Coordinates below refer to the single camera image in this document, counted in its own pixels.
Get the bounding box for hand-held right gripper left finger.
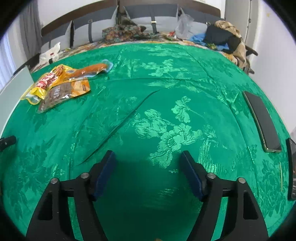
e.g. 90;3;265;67
26;150;117;241

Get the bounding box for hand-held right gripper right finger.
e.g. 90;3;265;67
180;151;270;241

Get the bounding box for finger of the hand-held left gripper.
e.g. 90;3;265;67
0;136;16;151

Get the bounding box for white cardboard box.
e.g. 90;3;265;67
0;66;35;135

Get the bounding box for orange packet brown contents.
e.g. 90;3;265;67
37;79;91;114

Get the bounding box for yellow snack packet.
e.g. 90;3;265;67
20;64;77;105

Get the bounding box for clear sausage packet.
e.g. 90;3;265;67
67;60;114;79

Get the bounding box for white sheer curtain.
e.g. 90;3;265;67
0;30;16;91

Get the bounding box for green patterned blanket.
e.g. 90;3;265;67
0;43;296;241

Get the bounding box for black smartphone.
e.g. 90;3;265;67
242;91;282;153
285;138;296;201

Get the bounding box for white plastic bag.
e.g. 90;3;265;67
39;42;61;65

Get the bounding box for grey curtain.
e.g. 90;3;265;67
20;0;43;56

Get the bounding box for floral bedsheet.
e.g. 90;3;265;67
30;37;245;70

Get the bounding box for beige patterned clothing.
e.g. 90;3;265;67
214;20;250;70

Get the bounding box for blue cloth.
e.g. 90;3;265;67
190;32;229;52

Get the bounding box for dark brown headboard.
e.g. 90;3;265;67
41;0;221;37

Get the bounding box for black bag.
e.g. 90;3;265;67
205;24;242;50

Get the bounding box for dark patterned cloth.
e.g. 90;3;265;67
102;16;162;44

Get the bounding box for clear plastic bag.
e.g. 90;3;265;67
174;7;195;39

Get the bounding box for grey strapped pillow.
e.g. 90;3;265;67
185;21;225;35
72;6;118;43
42;21;72;54
124;5;179;33

